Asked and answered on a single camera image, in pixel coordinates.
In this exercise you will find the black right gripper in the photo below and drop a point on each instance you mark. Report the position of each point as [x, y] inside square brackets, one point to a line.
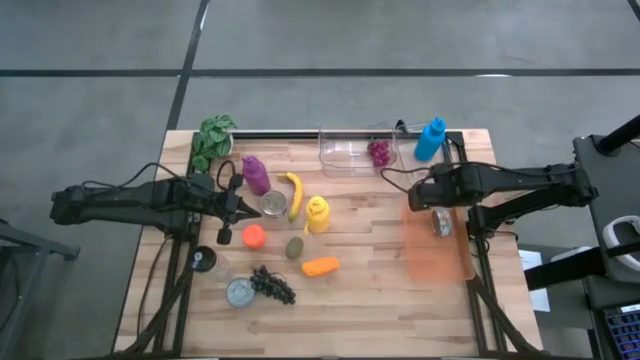
[437, 190]

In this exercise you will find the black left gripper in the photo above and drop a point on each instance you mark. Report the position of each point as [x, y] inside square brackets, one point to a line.
[229, 207]

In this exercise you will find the silver tin can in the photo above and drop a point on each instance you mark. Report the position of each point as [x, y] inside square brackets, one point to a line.
[274, 203]
[240, 293]

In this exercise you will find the labelled tuna can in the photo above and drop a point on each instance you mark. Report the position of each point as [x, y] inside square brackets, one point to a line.
[442, 223]

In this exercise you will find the purple plastic bottle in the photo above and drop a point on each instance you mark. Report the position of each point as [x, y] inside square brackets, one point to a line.
[256, 177]

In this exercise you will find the blue plastic bottle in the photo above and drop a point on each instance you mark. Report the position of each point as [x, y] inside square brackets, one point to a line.
[430, 142]

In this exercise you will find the yellow toy banana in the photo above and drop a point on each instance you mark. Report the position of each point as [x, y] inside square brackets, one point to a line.
[297, 197]

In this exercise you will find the brown toy kiwi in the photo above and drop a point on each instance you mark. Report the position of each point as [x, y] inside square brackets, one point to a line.
[294, 248]

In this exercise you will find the red toy grapes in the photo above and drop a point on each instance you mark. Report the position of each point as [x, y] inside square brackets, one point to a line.
[379, 153]

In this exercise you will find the yellow plastic bottle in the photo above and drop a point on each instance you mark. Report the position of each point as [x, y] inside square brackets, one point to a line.
[318, 215]

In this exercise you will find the orange toy fruit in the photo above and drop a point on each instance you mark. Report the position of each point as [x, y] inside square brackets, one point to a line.
[320, 267]

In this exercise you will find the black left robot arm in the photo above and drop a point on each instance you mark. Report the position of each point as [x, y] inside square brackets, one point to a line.
[115, 200]

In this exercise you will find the orange round container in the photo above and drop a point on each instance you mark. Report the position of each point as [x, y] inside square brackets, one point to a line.
[254, 236]

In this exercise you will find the clear plastic bin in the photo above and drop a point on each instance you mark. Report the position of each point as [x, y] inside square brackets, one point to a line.
[404, 150]
[345, 155]

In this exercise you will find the orange translucent bin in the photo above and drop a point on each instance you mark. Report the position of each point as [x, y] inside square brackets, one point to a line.
[430, 260]

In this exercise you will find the black toy grapes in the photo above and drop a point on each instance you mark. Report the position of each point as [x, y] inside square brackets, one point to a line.
[272, 286]

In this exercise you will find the potted green plant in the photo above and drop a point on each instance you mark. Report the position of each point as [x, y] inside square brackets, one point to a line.
[216, 136]

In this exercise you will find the white paper sheet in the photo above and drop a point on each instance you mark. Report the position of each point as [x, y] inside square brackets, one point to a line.
[529, 260]

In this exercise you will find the black desk beam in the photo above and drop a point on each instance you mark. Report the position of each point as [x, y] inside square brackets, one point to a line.
[565, 270]

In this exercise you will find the white curved object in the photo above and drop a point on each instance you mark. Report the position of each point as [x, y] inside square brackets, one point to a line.
[608, 231]

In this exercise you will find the black operator desk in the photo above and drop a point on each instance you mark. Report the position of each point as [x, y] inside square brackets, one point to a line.
[620, 200]

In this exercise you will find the black slanted bar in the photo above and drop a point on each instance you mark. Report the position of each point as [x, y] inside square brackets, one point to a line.
[620, 135]

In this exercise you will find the grey metal stand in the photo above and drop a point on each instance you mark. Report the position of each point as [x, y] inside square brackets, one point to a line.
[40, 243]

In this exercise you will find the lit keyboard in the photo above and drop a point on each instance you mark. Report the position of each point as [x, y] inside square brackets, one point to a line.
[625, 332]

